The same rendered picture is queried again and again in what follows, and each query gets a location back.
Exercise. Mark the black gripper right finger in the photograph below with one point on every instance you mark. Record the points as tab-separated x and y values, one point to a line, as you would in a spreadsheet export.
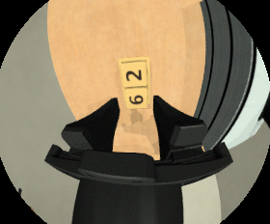
180	135

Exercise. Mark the tan shallow tray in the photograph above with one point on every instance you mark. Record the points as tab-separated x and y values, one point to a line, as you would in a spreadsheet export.
146	59

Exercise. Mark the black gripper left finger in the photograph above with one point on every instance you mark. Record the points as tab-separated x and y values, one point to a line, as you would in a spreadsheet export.
95	131

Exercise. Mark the yellow number cube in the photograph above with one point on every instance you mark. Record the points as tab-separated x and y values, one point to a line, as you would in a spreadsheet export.
133	74
136	97

